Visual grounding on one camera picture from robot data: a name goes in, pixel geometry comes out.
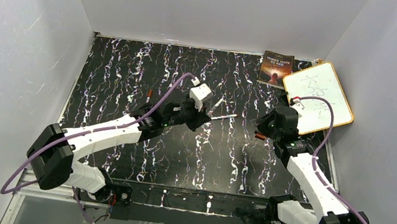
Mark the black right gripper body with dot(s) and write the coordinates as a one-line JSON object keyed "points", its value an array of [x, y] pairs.
{"points": [[266, 126]]}

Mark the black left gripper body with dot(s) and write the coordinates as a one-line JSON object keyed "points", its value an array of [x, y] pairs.
{"points": [[188, 115]]}

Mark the white marker black end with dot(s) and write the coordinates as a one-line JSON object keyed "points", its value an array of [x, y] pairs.
{"points": [[216, 105]]}

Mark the white marker pen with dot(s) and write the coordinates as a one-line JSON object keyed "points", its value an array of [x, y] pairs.
{"points": [[221, 117]]}

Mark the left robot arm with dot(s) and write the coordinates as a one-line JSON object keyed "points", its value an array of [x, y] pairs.
{"points": [[54, 156]]}

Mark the dark paperback book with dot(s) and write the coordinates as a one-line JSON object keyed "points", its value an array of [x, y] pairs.
{"points": [[273, 68]]}

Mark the yellow framed whiteboard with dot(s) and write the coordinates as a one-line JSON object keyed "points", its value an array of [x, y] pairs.
{"points": [[321, 93]]}

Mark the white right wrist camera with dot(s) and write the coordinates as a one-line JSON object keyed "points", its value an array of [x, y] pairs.
{"points": [[297, 105]]}

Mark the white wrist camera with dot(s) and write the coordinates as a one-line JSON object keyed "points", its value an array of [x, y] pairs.
{"points": [[200, 95], [297, 105]]}

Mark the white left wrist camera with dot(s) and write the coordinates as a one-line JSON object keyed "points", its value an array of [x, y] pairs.
{"points": [[200, 95]]}

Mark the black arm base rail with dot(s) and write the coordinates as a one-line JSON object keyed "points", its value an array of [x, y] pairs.
{"points": [[131, 200]]}

